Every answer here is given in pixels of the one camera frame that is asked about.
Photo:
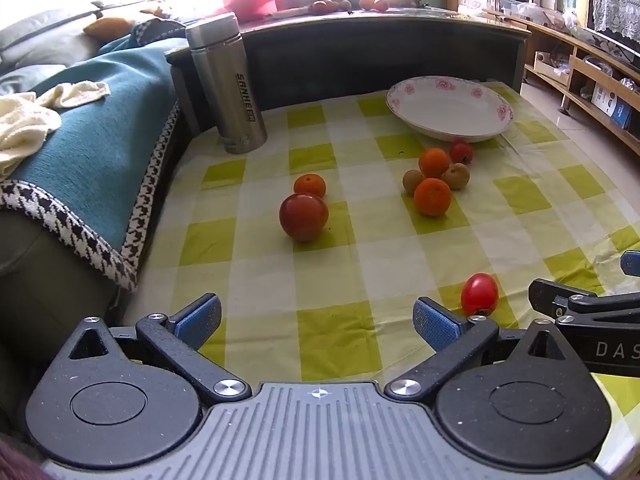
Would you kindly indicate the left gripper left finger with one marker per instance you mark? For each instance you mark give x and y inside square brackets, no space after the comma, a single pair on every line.
[176,339]

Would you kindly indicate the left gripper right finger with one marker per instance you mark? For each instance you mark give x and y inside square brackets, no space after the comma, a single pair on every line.
[459,343]

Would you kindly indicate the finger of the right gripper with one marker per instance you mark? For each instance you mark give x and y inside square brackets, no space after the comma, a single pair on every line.
[552,298]
[630,262]

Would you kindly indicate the red cherry tomato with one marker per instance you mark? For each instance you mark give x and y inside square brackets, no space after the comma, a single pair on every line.
[479,295]

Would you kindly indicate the orange mandarin front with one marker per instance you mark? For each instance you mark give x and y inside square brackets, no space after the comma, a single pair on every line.
[432,197]

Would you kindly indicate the orange mandarin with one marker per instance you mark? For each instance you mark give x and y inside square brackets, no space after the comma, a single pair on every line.
[432,197]
[433,162]

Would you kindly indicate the brown kiwi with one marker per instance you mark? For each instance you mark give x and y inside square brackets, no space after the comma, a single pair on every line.
[456,176]
[411,180]

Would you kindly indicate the large dark red tomato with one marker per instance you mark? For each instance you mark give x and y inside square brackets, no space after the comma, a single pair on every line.
[303,216]

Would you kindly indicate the orange mandarin back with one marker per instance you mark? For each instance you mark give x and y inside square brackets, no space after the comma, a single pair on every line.
[433,162]

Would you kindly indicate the small orange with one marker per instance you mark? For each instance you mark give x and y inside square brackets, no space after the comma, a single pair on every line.
[310,184]

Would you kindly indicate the fruits on coffee table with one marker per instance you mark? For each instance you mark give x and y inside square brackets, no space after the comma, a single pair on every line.
[323,7]

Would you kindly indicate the blue white box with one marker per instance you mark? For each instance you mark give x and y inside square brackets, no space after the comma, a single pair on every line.
[612,106]

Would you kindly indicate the green checkered tablecloth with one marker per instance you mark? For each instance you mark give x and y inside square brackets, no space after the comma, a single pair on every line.
[540,203]

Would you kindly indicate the wooden tv cabinet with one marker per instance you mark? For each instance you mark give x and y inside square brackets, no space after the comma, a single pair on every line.
[572,59]

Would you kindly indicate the teal sofa blanket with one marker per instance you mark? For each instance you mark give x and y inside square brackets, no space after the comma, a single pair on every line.
[92,184]

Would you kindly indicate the white floral porcelain plate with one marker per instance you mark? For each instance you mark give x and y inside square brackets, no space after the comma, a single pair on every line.
[450,109]

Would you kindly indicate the cream cloth on sofa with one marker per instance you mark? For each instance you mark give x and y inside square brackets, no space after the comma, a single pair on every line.
[28,119]

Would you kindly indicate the dark coffee table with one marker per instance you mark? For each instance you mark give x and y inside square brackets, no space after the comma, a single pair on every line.
[312,58]

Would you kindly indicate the stainless steel thermos bottle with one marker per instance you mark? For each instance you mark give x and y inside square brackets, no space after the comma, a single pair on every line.
[219,56]

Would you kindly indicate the grey sofa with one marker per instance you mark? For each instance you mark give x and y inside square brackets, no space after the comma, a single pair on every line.
[59,35]

